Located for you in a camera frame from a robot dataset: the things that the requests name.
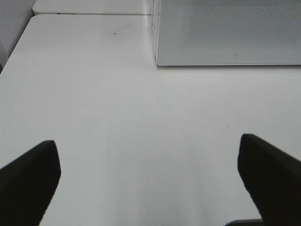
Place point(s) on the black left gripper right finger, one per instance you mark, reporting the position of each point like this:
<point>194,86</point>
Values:
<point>273,180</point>

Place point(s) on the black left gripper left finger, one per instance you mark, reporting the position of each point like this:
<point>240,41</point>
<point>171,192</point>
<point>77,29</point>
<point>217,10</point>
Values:
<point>28,184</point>

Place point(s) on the white microwave door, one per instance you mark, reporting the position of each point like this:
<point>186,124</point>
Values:
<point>227,32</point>

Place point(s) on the white microwave oven body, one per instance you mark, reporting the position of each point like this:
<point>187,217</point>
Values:
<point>151,30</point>

